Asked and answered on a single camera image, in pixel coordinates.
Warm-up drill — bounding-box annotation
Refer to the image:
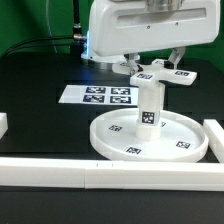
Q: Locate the white round table top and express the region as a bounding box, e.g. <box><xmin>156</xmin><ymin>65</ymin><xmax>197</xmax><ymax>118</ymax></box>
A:
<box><xmin>90</xmin><ymin>108</ymin><xmax>209</xmax><ymax>162</ymax></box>

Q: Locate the white marker sheet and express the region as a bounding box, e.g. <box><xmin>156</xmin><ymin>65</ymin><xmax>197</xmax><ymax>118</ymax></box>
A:
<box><xmin>59</xmin><ymin>85</ymin><xmax>138</xmax><ymax>106</ymax></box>

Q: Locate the black vertical cable connector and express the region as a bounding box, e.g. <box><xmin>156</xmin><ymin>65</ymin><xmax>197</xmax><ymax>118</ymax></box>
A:
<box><xmin>72</xmin><ymin>0</ymin><xmax>82</xmax><ymax>34</ymax></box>

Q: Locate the white barrier block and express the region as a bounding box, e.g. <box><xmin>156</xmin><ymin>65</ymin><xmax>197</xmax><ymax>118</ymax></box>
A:
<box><xmin>0</xmin><ymin>113</ymin><xmax>8</xmax><ymax>139</ymax></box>
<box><xmin>203</xmin><ymin>119</ymin><xmax>224</xmax><ymax>164</ymax></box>

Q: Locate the white right barrier block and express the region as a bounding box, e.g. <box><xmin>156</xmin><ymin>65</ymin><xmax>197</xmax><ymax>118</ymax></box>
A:
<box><xmin>203</xmin><ymin>119</ymin><xmax>224</xmax><ymax>164</ymax></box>

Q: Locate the black cable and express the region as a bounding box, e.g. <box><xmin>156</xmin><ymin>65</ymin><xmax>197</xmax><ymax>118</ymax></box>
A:
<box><xmin>0</xmin><ymin>35</ymin><xmax>88</xmax><ymax>58</ymax></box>

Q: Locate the white front barrier rail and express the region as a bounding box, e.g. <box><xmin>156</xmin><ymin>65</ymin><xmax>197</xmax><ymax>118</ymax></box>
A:
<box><xmin>0</xmin><ymin>157</ymin><xmax>224</xmax><ymax>191</ymax></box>

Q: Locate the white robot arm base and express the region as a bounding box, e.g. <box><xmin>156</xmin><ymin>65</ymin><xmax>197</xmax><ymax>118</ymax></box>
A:
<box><xmin>81</xmin><ymin>30</ymin><xmax>131</xmax><ymax>71</ymax></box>

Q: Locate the white cross-shaped table base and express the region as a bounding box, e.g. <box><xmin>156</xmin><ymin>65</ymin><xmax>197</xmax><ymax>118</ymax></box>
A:
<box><xmin>112</xmin><ymin>59</ymin><xmax>197</xmax><ymax>87</ymax></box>

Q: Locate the white left barrier block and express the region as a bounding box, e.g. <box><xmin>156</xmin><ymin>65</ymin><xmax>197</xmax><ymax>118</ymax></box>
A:
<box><xmin>0</xmin><ymin>113</ymin><xmax>8</xmax><ymax>139</ymax></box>

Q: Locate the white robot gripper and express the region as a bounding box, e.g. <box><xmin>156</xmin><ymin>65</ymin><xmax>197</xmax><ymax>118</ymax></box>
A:
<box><xmin>89</xmin><ymin>0</ymin><xmax>221</xmax><ymax>75</ymax></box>

